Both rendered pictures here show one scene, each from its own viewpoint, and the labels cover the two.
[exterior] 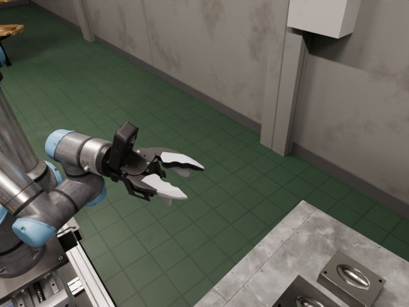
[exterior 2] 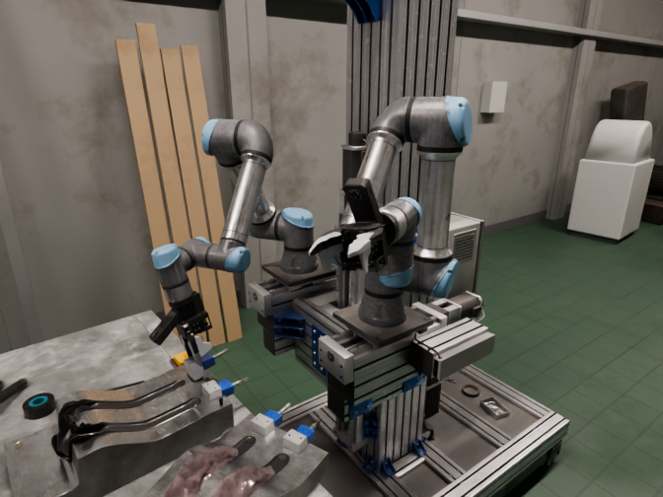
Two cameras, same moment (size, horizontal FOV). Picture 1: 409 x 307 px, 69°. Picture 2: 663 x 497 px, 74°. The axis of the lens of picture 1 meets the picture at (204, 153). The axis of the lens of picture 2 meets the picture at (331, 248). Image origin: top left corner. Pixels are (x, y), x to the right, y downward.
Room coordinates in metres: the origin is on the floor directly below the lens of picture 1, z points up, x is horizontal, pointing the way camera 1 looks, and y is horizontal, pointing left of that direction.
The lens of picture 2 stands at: (0.42, -0.64, 1.69)
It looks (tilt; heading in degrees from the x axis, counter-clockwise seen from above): 19 degrees down; 92
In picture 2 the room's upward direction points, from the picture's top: straight up
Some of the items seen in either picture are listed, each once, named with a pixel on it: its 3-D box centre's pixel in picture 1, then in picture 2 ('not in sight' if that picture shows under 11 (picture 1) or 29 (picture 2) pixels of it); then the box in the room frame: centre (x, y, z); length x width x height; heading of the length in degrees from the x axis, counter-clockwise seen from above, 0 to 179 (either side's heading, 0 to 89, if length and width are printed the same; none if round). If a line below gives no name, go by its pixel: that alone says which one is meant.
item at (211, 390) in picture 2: not in sight; (227, 387); (0.09, 0.42, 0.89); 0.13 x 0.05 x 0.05; 41
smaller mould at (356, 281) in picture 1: (350, 281); not in sight; (0.51, -0.47, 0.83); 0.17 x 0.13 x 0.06; 42
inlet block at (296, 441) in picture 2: not in sight; (306, 433); (0.33, 0.28, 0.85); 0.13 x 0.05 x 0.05; 59
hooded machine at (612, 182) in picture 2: not in sight; (613, 178); (3.72, 4.82, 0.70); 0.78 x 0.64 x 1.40; 39
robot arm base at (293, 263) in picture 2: not in sight; (299, 255); (0.25, 0.98, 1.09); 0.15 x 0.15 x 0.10
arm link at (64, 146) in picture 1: (74, 150); (399, 218); (0.55, 0.29, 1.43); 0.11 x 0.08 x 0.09; 63
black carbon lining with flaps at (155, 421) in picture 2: not in sight; (127, 408); (-0.13, 0.29, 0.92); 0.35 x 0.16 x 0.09; 42
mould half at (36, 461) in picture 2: not in sight; (123, 425); (-0.15, 0.28, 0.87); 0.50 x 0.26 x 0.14; 42
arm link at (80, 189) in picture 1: (82, 186); (389, 258); (0.53, 0.30, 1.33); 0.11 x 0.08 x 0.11; 153
